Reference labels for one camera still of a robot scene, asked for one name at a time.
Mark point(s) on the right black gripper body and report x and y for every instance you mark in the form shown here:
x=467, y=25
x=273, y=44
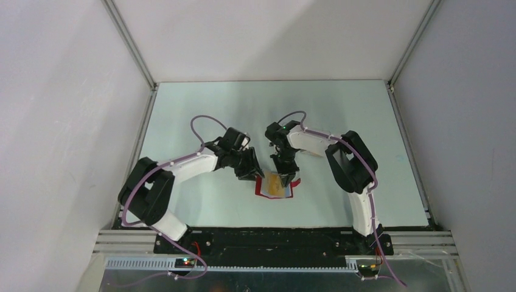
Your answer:
x=288, y=156

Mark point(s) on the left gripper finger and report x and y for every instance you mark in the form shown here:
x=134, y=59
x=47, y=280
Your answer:
x=253, y=162
x=247, y=173

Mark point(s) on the red leather card holder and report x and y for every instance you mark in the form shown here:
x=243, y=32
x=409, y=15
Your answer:
x=259, y=191

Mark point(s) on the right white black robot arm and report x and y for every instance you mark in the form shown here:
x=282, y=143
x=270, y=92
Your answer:
x=352, y=164

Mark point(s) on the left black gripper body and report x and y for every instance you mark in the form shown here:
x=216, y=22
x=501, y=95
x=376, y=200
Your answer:
x=242, y=159

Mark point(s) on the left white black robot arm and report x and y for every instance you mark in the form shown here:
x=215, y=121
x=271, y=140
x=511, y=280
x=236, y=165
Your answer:
x=148, y=189

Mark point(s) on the left aluminium frame post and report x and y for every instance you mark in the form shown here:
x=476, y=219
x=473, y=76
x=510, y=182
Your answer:
x=125, y=34

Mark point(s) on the grey slotted cable duct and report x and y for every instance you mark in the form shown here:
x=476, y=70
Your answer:
x=173, y=264

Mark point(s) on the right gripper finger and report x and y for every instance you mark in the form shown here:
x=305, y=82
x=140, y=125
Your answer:
x=292, y=179
x=280, y=165

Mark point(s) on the aluminium front rail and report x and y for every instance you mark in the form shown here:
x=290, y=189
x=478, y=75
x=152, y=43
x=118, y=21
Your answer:
x=423, y=245

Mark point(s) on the aluminium frame post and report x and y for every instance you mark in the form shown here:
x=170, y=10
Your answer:
x=125, y=34
x=414, y=40

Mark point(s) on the right aluminium frame post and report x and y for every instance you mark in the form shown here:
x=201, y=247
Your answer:
x=414, y=40

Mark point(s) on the orange credit card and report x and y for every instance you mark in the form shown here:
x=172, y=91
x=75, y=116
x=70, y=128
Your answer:
x=306, y=152
x=272, y=185

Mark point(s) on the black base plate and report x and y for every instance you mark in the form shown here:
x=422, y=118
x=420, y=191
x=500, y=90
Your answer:
x=204, y=240

